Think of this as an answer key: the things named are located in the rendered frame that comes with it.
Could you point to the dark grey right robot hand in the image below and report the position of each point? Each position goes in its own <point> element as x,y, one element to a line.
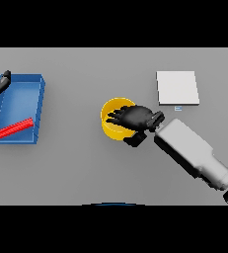
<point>136,117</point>

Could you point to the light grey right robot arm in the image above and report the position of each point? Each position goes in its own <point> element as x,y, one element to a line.
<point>188,148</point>

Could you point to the yellow bowl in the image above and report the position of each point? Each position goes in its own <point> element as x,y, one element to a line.
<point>114,130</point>

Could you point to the red beaker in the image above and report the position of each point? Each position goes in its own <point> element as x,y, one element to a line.
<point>13,128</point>

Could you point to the pale square metallic scale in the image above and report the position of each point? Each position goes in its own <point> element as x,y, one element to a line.
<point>177,87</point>

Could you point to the blue tray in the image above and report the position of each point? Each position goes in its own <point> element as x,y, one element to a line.
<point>16,105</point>

